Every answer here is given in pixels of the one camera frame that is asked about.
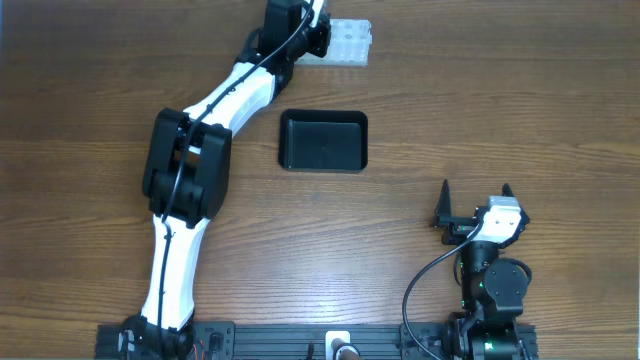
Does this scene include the black cable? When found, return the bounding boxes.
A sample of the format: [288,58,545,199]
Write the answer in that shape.
[160,0,316,224]
[401,224,484,360]

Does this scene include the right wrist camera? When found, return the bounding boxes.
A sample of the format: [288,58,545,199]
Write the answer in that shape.
[474,195,524,245]

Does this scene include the white test tube rack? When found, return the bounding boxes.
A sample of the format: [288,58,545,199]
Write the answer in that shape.
[294,18,374,68]

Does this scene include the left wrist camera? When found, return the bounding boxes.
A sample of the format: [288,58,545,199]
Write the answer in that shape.
[310,0,329,29]

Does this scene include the mounting rail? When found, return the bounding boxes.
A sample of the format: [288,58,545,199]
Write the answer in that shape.
[94,321,540,360]

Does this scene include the black tray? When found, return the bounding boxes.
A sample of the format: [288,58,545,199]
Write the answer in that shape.
[277,108,370,174]

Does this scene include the clear test tube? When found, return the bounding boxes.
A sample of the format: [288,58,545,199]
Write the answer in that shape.
[283,119,293,170]

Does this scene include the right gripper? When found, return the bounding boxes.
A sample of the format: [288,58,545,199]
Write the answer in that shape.
[431,178,531,246]

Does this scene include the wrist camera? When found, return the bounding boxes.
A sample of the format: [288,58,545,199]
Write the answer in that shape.
[474,195,524,245]
[310,0,329,29]

